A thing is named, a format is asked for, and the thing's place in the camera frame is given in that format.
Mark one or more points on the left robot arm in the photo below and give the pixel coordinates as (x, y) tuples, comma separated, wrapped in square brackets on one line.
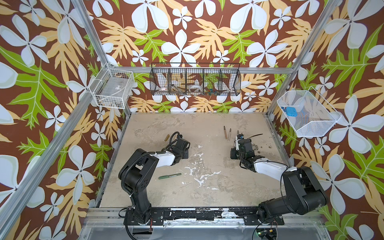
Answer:
[(138, 171)]

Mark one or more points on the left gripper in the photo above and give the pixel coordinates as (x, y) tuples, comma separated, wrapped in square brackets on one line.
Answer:
[(186, 153)]

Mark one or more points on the white mesh basket right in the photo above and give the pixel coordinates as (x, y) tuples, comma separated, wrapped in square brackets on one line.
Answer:
[(316, 116)]

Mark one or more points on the dark green pen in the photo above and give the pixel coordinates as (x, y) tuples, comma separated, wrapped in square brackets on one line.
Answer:
[(169, 176)]

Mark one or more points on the black wire basket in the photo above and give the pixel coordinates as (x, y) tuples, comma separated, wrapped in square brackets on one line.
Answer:
[(211, 79)]

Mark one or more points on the blue object in basket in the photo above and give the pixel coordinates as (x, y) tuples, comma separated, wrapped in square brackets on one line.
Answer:
[(291, 111)]

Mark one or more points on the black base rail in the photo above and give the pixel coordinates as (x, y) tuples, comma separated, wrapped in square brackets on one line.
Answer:
[(157, 216)]

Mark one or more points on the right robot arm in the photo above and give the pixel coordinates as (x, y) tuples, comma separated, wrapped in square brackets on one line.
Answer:
[(303, 192)]

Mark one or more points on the white wire basket left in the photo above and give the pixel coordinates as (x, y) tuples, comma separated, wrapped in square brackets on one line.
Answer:
[(111, 88)]

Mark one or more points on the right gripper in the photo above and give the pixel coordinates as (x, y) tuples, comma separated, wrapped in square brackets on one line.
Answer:
[(240, 146)]

